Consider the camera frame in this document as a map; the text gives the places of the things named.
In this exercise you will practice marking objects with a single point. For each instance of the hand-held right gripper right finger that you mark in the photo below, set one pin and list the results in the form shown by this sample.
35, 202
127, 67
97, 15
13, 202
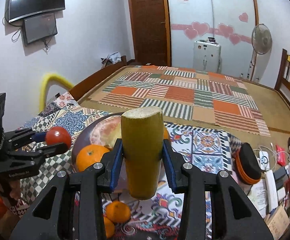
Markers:
170, 165

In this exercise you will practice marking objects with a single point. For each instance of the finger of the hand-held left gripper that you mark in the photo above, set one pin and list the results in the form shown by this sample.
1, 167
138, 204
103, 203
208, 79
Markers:
52, 150
32, 136

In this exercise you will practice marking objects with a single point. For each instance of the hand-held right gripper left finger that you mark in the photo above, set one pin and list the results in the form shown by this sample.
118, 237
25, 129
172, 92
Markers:
115, 165

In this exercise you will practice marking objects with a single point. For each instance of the red tomato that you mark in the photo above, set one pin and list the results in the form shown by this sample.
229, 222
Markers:
58, 136

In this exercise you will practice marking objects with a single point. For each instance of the large plain orange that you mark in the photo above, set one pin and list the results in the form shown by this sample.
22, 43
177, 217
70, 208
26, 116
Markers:
90, 156

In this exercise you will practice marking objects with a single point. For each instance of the large orange with sticker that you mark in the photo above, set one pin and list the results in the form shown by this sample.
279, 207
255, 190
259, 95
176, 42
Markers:
166, 133

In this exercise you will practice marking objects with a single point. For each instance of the purple plate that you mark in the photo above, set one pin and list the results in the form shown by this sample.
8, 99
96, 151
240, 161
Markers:
83, 136

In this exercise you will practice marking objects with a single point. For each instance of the pink sweet potato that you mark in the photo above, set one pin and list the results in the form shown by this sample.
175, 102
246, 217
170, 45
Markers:
105, 130

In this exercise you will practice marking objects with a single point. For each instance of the person's left hand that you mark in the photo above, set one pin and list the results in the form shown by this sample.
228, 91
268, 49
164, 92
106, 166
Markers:
15, 188

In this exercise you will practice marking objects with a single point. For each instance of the green checkered cloth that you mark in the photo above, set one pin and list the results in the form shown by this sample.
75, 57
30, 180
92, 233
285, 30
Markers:
60, 161

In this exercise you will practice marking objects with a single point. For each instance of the patchwork printed sheet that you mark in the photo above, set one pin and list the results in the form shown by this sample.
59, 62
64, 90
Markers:
204, 142

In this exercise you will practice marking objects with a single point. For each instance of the small mandarin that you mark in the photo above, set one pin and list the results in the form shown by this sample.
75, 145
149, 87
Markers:
109, 228
118, 211

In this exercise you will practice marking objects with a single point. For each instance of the yellow foam tube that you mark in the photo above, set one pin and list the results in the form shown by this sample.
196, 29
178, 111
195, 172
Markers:
51, 77

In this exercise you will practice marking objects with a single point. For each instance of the dark patterned cloth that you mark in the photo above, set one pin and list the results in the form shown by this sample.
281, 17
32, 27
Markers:
137, 231

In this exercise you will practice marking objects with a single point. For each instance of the striped patchwork blanket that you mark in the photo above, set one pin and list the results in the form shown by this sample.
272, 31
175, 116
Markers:
179, 95

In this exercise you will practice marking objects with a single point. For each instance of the black pouch with orange trim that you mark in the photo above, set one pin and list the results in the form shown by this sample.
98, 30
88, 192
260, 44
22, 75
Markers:
247, 162

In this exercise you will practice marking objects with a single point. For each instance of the white charger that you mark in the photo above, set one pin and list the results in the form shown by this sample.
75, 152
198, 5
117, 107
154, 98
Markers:
264, 158

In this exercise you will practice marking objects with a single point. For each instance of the white power strip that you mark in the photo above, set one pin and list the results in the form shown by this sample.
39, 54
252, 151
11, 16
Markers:
271, 190

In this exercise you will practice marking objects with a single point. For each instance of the pile of clothes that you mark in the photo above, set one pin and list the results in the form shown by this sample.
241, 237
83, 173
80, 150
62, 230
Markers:
112, 58

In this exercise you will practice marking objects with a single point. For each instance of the small black monitor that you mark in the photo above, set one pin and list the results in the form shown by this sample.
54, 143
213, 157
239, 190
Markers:
40, 28

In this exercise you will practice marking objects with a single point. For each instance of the red packet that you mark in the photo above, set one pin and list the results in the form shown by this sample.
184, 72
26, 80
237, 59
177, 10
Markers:
280, 155

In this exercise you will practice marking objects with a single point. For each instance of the white storage box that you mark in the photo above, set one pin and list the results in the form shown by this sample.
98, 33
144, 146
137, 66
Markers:
206, 55

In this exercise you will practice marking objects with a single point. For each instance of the tan bed mat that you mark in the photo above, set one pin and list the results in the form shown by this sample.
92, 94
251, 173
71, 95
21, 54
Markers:
272, 100

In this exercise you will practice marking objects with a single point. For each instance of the small cardboard box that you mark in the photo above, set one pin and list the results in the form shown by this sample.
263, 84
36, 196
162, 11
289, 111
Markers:
278, 221

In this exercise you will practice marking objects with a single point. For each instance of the brown wooden door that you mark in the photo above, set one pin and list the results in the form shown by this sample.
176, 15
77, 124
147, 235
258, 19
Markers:
148, 22

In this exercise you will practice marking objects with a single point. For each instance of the standing fan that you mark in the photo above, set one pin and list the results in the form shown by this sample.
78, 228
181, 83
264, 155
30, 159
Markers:
261, 38

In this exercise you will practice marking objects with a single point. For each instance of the wardrobe with heart stickers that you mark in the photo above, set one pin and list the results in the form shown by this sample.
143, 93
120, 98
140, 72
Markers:
189, 5

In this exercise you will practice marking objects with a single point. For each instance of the wooden bed frame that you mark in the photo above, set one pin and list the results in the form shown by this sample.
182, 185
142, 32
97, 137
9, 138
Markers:
97, 80

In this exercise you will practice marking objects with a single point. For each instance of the black wall television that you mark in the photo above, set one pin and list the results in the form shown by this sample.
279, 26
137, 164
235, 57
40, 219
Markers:
37, 1

